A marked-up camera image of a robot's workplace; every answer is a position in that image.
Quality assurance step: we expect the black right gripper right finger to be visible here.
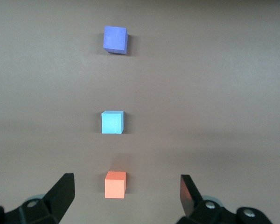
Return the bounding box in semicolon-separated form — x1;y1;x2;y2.
178;174;273;224

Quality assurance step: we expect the orange foam block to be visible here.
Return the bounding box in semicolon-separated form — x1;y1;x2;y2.
104;171;126;199

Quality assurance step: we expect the purple foam block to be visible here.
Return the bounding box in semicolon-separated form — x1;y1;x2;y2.
103;25;128;56

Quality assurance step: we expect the light blue foam block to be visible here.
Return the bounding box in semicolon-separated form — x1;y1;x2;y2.
100;110;125;135

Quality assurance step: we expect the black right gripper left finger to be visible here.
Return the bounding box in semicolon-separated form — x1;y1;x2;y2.
0;173;76;224

